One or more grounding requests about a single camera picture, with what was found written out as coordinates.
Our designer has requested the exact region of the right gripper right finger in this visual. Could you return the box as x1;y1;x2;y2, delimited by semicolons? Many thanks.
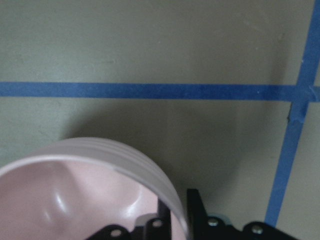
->
186;188;296;240

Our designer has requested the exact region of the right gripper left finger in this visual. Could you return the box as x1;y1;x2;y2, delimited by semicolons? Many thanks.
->
88;200;172;240

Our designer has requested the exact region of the pink bowl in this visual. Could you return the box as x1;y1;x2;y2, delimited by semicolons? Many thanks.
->
0;137;190;240

